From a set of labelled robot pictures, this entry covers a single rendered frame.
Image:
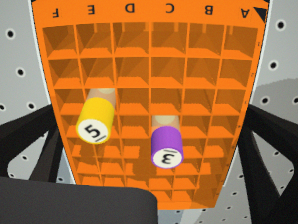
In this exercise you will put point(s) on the orange tube rack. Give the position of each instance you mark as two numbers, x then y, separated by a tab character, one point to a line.
150	67

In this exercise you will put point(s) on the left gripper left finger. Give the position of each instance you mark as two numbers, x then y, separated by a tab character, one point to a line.
18	134

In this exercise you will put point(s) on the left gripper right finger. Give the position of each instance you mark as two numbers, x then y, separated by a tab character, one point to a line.
261	191

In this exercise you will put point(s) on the yellow-capped vial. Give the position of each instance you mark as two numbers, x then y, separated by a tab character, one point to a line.
94	124

